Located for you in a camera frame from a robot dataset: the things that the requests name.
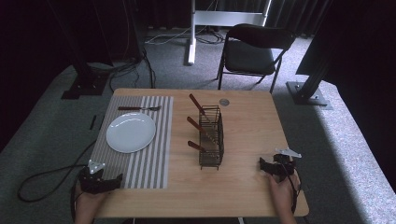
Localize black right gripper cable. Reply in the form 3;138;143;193
279;163;303;216

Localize person's left hand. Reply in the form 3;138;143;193
74;186;110;217

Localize white floor cables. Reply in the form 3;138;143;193
144;26;226;47

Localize black stand with grey base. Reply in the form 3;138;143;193
285;36;334;111

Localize white round plate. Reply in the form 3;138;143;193
106;112;157;154

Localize fork with brown handle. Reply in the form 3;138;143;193
117;105;163;113

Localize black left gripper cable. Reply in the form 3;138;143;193
17;139;98;222

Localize white metal stand frame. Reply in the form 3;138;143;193
186;0;273;66

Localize grey striped placemat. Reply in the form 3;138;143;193
90;95;175;190

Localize person's right hand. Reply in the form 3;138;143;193
269;172;302;215

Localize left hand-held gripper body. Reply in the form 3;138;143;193
78;159;118;196

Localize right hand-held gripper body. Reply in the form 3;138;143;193
272;147;303;183

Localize brown handled cutlery piece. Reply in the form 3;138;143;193
187;140;217;157
188;93;213;125
186;116;219;146

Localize black wire cutlery basket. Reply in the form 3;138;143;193
198;105;225;171

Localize black folding chair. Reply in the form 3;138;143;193
216;22;297;94

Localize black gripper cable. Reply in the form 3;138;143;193
17;139;98;222
279;163;303;216

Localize black stand with base plate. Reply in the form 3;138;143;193
46;0;110;101

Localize black floor cables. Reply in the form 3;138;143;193
90;46;157;93

